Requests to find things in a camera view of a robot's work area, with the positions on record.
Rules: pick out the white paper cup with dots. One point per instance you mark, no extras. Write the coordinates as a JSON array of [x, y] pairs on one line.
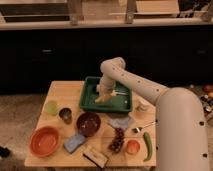
[[143, 105]]

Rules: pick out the grey blue cloth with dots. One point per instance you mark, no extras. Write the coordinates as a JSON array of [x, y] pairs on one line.
[[122, 123]]

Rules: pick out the yellow banana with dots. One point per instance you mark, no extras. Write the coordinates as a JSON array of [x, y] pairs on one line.
[[102, 98]]

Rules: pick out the green plastic tray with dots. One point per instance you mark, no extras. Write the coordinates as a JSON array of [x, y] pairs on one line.
[[120, 104]]

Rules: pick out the small metal cup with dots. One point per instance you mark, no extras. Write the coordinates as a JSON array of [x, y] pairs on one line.
[[66, 115]]

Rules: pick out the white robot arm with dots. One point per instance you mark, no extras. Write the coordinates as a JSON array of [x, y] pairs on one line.
[[181, 137]]

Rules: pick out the green chili pepper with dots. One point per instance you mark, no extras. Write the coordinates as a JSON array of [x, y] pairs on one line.
[[148, 143]]

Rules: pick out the dark cabinet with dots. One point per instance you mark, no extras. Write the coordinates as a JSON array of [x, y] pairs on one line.
[[174, 56]]

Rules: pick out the bunch of purple grapes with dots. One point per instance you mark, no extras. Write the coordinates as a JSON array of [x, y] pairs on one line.
[[118, 141]]

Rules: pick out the wooden table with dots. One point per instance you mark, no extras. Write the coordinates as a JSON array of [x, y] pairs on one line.
[[67, 94]]

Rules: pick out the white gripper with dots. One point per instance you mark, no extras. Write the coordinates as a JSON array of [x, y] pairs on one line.
[[105, 88]]

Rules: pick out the dark red bowl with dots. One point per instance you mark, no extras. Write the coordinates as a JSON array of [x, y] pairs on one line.
[[88, 124]]

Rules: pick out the orange bowl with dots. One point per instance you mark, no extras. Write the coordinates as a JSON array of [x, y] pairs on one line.
[[44, 141]]

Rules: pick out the wooden block eraser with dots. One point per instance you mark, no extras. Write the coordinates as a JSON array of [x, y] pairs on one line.
[[95, 156]]

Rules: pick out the blue sponge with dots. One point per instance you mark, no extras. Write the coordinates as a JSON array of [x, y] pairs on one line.
[[72, 143]]

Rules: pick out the silver spatula brush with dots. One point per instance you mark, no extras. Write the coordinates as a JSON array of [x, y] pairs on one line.
[[114, 92]]

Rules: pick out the green plastic cup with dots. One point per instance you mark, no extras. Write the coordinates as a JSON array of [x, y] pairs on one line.
[[51, 108]]

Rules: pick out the small orange dish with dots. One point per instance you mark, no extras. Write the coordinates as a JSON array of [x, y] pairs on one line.
[[132, 147]]

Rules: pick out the silver fork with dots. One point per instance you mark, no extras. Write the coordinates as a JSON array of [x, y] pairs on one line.
[[139, 129]]

